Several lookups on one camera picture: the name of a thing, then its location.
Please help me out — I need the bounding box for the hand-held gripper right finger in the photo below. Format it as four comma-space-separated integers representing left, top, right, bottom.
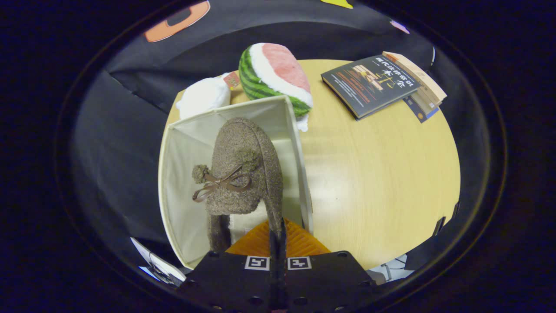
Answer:
280, 219, 379, 313

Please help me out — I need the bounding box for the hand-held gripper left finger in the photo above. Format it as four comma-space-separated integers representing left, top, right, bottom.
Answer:
177, 219, 279, 313

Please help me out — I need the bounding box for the cream fabric storage box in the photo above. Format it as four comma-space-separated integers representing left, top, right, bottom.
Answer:
157, 95, 314, 270

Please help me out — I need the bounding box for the white plush toy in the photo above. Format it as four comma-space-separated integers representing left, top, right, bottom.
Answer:
175, 72, 241, 120

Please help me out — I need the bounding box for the black paperback book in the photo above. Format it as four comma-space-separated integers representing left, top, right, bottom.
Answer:
320, 54, 421, 121

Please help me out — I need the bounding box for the watermelon slice plush toy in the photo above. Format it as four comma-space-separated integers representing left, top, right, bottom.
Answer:
238, 42, 314, 133

